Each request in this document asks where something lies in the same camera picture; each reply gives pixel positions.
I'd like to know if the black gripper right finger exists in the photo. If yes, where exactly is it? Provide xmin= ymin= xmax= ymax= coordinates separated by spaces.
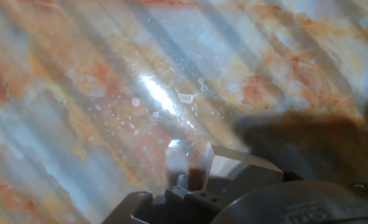
xmin=283 ymin=171 xmax=368 ymax=193

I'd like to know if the small wooden block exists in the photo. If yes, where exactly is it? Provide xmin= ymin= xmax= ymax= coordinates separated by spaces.
xmin=202 ymin=141 xmax=285 ymax=203

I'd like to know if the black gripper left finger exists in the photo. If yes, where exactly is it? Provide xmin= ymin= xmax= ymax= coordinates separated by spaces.
xmin=101 ymin=174 xmax=231 ymax=224

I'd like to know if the orange marble pattern mat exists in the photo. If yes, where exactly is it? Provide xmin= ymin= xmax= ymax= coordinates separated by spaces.
xmin=0 ymin=0 xmax=368 ymax=224

